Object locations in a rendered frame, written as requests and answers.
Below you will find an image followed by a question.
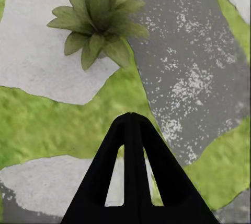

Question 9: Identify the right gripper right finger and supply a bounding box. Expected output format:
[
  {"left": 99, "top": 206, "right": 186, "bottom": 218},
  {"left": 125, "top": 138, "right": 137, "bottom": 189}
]
[{"left": 131, "top": 112, "right": 219, "bottom": 224}]

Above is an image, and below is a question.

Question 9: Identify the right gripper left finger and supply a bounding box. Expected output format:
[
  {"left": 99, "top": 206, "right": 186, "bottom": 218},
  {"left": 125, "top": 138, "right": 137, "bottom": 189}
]
[{"left": 60, "top": 112, "right": 139, "bottom": 224}]

